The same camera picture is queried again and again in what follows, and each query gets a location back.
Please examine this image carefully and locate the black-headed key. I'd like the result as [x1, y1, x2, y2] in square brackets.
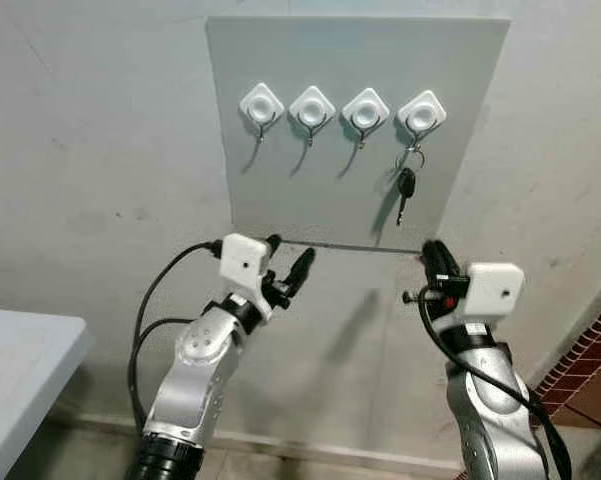
[393, 145, 428, 228]

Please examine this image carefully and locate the white folding table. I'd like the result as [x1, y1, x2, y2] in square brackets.
[0, 307, 91, 480]

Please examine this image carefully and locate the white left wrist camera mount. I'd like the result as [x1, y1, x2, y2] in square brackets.
[218, 233, 277, 321]

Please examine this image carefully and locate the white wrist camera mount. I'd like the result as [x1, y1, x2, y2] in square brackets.
[218, 233, 277, 321]
[450, 262, 527, 327]

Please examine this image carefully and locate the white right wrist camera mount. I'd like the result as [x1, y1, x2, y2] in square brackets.
[450, 262, 527, 327]

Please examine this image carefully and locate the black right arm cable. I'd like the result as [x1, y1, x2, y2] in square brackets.
[402, 288, 573, 480]

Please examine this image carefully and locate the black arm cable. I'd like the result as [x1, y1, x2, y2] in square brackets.
[127, 240, 226, 431]
[402, 288, 573, 480]

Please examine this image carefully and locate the grey wall board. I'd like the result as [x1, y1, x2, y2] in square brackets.
[205, 15, 511, 253]

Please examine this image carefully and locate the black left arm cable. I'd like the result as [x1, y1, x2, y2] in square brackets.
[127, 240, 226, 431]

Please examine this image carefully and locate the white square wall hook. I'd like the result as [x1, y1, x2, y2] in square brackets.
[288, 85, 337, 148]
[396, 90, 448, 151]
[239, 82, 285, 142]
[341, 87, 391, 150]

